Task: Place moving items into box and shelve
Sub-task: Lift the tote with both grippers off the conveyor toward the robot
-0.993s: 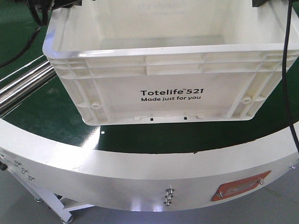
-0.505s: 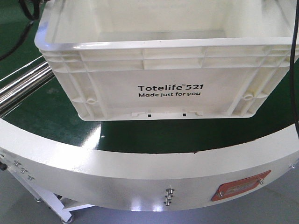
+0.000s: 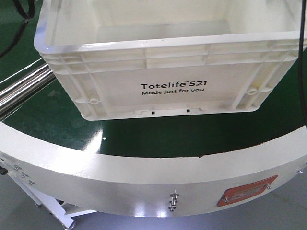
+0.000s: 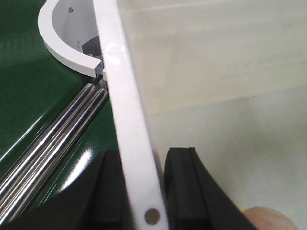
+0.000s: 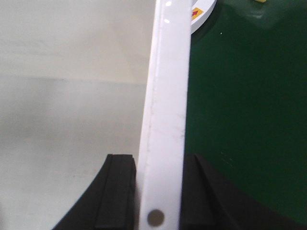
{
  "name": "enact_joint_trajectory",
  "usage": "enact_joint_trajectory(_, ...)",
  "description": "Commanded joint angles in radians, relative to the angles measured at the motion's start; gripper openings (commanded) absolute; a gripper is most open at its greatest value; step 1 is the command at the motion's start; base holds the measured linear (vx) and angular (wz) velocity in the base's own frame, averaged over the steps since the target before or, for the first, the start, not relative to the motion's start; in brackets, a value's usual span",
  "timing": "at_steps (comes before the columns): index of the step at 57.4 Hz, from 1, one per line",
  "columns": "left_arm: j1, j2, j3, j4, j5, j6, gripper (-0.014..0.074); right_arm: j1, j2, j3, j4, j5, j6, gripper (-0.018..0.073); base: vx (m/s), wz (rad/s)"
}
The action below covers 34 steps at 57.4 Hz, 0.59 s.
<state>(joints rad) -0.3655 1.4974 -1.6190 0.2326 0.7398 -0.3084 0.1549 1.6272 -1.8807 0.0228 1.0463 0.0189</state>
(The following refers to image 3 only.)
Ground chrome conveyor rollers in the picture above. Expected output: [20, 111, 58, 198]
[0, 58, 55, 121]

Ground white curved conveyor frame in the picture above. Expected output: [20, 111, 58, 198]
[0, 124, 307, 217]

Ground orange label plate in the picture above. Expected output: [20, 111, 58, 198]
[217, 175, 279, 207]

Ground white plastic tote box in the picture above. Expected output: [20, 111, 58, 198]
[34, 0, 302, 121]

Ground white conveyor support leg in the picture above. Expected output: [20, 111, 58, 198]
[8, 170, 96, 230]

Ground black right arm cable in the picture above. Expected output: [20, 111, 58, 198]
[297, 0, 307, 135]

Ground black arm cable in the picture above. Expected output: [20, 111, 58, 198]
[0, 0, 36, 58]
[297, 0, 307, 135]

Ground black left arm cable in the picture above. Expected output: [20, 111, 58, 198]
[0, 0, 36, 58]

